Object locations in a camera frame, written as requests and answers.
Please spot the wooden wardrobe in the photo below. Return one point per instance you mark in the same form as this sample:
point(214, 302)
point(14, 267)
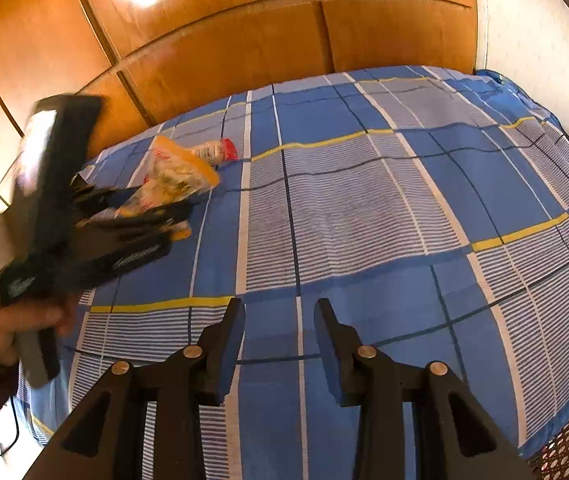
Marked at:
point(224, 25)

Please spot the person's left hand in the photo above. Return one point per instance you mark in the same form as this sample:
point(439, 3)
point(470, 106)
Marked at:
point(9, 320)

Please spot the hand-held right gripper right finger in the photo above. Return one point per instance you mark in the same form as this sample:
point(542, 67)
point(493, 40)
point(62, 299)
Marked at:
point(332, 357)

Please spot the blue plaid bed sheet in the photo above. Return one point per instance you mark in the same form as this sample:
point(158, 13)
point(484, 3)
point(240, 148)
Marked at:
point(389, 220)

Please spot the orange-edged clear snack packet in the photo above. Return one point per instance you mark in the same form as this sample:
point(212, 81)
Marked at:
point(179, 175)

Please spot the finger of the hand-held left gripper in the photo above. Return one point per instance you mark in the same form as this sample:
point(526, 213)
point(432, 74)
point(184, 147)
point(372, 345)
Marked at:
point(97, 197)
point(157, 215)

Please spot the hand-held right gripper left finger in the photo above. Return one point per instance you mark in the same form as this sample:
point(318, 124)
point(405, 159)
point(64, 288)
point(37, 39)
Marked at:
point(229, 357)

